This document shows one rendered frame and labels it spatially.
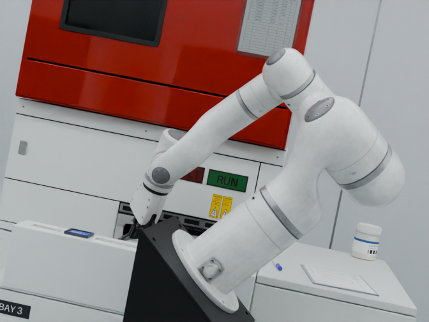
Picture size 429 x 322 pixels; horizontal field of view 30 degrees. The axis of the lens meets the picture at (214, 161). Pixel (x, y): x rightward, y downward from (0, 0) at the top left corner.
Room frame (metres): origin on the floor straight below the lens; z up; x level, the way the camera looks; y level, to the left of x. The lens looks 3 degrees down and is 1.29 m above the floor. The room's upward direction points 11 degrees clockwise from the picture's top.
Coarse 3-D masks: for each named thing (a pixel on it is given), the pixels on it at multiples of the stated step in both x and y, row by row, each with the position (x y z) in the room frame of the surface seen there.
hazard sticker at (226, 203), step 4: (224, 196) 2.34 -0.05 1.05; (224, 200) 2.34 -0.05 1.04; (228, 200) 2.34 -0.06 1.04; (224, 204) 2.34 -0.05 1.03; (228, 204) 2.34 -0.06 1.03; (224, 208) 2.34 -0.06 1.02; (228, 208) 2.34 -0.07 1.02; (224, 212) 2.34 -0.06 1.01; (228, 212) 2.34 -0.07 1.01; (220, 216) 2.34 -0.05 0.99; (224, 216) 2.34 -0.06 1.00
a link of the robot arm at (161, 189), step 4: (144, 176) 2.12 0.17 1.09; (144, 180) 2.11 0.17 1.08; (148, 180) 2.10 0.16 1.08; (148, 184) 2.10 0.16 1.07; (152, 184) 2.09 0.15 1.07; (152, 188) 2.10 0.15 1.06; (156, 188) 2.09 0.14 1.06; (160, 188) 2.10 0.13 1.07; (164, 188) 2.10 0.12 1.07; (168, 188) 2.11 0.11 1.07; (160, 192) 2.10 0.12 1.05; (164, 192) 2.11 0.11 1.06; (168, 192) 2.12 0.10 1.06
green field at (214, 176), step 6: (210, 174) 2.34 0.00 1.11; (216, 174) 2.34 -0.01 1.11; (222, 174) 2.34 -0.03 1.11; (228, 174) 2.34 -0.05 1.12; (210, 180) 2.34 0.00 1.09; (216, 180) 2.34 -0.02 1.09; (222, 180) 2.34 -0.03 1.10; (228, 180) 2.34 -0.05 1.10; (234, 180) 2.34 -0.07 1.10; (240, 180) 2.34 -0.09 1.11; (222, 186) 2.34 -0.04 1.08; (228, 186) 2.34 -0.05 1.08; (234, 186) 2.34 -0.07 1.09; (240, 186) 2.34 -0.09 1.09
